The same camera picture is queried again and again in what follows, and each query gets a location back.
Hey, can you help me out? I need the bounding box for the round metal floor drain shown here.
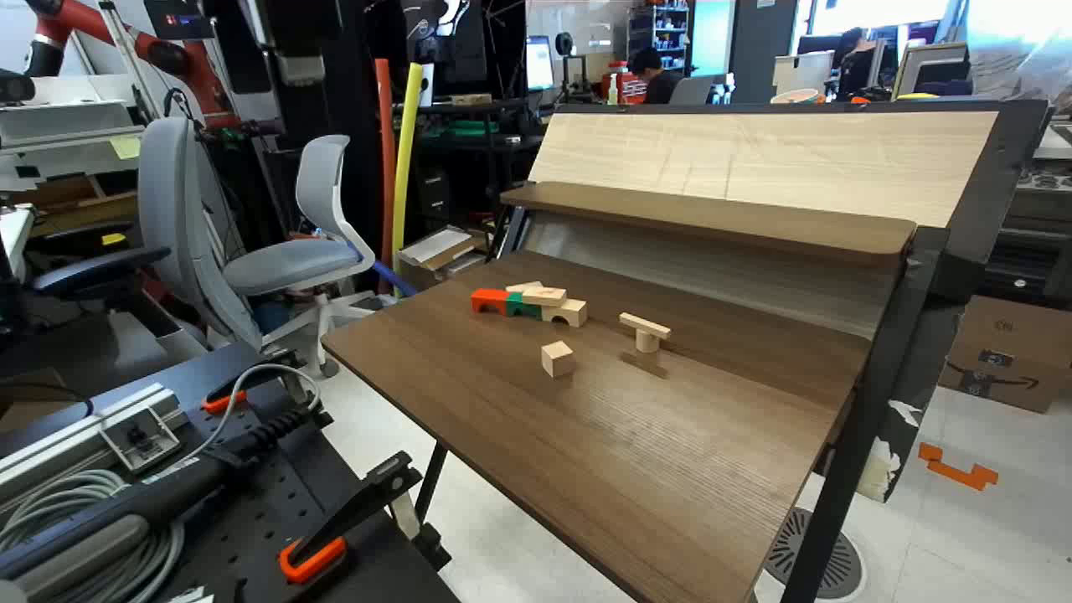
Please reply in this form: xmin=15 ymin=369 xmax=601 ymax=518
xmin=760 ymin=507 xmax=872 ymax=603

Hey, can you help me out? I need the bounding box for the green wooden block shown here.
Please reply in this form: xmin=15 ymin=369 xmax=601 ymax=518
xmin=502 ymin=290 xmax=546 ymax=324

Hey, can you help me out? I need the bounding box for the light wooden back panel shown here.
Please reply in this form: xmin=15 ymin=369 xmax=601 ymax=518
xmin=525 ymin=108 xmax=1002 ymax=231

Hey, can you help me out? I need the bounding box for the grey cable bundle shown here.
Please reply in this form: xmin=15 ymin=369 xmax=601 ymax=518
xmin=0 ymin=467 xmax=190 ymax=603

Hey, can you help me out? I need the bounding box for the stack of flat boxes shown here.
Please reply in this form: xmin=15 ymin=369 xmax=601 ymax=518
xmin=394 ymin=225 xmax=496 ymax=290

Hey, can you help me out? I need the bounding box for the natural wooden cube block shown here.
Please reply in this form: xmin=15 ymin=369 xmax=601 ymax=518
xmin=540 ymin=338 xmax=579 ymax=381

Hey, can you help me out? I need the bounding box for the yellow foam pool noodle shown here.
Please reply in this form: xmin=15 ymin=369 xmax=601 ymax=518
xmin=389 ymin=59 xmax=428 ymax=270

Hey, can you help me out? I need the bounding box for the black perforated robot table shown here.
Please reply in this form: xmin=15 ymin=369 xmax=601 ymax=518
xmin=0 ymin=338 xmax=463 ymax=603

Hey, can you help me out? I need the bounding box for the black frame wooden desk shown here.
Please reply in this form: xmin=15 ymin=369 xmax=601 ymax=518
xmin=318 ymin=96 xmax=1051 ymax=603

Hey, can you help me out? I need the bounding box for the natural wooden plank block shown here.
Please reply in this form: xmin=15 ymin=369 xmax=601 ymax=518
xmin=502 ymin=279 xmax=569 ymax=311

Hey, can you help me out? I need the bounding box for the light grey swivel chair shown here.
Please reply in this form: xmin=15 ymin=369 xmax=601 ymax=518
xmin=221 ymin=129 xmax=389 ymax=381

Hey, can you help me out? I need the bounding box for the computer monitor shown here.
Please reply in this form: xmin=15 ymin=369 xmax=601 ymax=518
xmin=891 ymin=39 xmax=974 ymax=100

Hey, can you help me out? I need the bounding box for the grey office chair black armrest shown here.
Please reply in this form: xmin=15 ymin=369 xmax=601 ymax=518
xmin=29 ymin=113 xmax=281 ymax=355

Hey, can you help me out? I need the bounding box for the orange foam pool noodle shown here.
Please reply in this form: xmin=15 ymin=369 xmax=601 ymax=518
xmin=371 ymin=58 xmax=400 ymax=267

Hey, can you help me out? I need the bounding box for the orange floor marker bracket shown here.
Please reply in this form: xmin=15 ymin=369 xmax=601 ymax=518
xmin=914 ymin=439 xmax=1006 ymax=494

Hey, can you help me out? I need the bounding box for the cardboard box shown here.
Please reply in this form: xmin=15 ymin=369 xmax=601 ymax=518
xmin=933 ymin=290 xmax=1072 ymax=417

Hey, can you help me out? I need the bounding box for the orange wooden block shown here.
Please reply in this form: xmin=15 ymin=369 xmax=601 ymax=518
xmin=467 ymin=283 xmax=511 ymax=316

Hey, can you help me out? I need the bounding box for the white cable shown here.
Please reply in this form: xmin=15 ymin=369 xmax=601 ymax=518
xmin=163 ymin=359 xmax=326 ymax=471

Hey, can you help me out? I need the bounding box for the natural wooden T-shaped block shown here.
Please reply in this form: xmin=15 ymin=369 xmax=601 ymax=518
xmin=615 ymin=307 xmax=673 ymax=359

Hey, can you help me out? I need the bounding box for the black shelf rack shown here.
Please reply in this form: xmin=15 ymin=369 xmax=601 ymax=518
xmin=419 ymin=94 xmax=551 ymax=244

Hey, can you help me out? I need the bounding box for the yellow sticky note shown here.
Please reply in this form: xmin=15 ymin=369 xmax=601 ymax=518
xmin=106 ymin=129 xmax=146 ymax=164

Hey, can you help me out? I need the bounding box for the aluminium extrusion rail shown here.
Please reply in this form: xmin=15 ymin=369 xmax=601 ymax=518
xmin=0 ymin=381 xmax=190 ymax=494

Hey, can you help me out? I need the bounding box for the black orange bar clamp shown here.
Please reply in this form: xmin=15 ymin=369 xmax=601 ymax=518
xmin=274 ymin=448 xmax=428 ymax=588
xmin=0 ymin=381 xmax=333 ymax=584

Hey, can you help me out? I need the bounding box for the seated person red shirt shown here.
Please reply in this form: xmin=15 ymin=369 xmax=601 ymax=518
xmin=605 ymin=44 xmax=681 ymax=111

